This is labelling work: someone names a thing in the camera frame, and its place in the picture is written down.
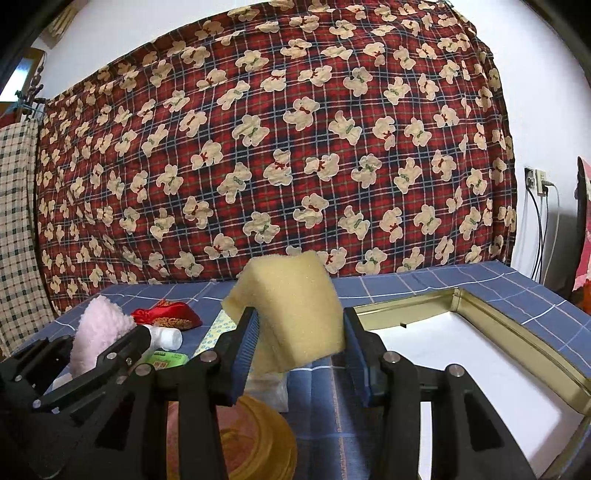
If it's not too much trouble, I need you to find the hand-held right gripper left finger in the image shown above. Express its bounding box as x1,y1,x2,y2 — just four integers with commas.
69,308,258,480

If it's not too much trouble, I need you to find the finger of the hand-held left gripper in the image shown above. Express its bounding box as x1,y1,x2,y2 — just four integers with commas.
69,324,155,421
0,337,75,407

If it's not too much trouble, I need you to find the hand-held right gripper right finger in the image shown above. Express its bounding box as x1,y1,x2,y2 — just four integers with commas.
342,308,539,480

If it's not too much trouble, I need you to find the pink fluffy cloth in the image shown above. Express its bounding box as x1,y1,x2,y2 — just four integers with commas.
69,295,138,377

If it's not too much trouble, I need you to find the yellow patterned tissue pack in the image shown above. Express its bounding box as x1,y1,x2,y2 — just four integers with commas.
191,309,241,358

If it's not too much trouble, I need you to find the green tissue packet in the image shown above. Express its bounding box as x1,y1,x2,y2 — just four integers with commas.
141,351,190,372

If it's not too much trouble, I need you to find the yellow sponge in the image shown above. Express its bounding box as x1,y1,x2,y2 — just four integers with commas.
222,253,346,376

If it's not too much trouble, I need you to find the red satin pouch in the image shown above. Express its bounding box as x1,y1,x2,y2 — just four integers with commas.
130,299,201,331

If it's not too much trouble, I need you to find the gold tin box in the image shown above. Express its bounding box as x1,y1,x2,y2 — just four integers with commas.
360,286,591,480

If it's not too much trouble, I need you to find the blue checked sheet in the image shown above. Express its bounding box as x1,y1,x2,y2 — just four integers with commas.
9,261,591,480

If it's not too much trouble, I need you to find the beige checked cloth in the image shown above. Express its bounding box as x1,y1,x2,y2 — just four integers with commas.
0,121,61,356

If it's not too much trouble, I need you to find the red plaid bear-print blanket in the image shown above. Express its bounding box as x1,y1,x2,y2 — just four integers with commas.
34,0,518,319

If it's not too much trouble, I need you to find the pink patchwork cloth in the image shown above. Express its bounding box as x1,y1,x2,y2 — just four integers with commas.
571,157,591,317

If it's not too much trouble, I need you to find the dark metal hanger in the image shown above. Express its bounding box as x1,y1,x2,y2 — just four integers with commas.
16,85,47,121

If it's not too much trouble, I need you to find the black chair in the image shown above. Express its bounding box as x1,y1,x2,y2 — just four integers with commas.
547,180,591,305

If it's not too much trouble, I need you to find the black power cable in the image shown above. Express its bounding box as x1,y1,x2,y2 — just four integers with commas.
526,182,546,282
538,191,550,284

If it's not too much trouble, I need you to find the wooden window frame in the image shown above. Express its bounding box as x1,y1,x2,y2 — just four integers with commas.
0,48,47,116

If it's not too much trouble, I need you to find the beige wall hanging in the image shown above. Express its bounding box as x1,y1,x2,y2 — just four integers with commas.
46,9,77,47

